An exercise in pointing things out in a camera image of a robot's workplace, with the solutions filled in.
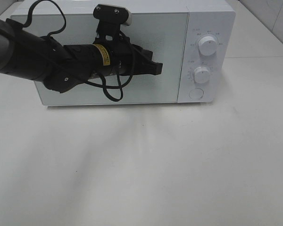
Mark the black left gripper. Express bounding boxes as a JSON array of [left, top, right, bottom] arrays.
[[101, 44, 163, 76]]

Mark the white timer knob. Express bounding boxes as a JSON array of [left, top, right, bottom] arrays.
[[192, 66, 211, 84]]

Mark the round white door button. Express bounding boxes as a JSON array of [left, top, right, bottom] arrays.
[[189, 88, 204, 101]]

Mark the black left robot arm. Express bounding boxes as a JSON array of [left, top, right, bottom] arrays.
[[0, 19, 163, 93]]

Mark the white microwave oven body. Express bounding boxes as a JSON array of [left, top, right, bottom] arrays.
[[9, 0, 238, 107]]

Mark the upper white power knob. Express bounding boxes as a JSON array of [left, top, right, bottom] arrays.
[[198, 34, 218, 56]]

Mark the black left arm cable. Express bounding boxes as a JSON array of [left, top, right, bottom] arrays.
[[22, 0, 144, 102]]

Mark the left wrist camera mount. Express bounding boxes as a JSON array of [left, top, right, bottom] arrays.
[[93, 4, 132, 44]]

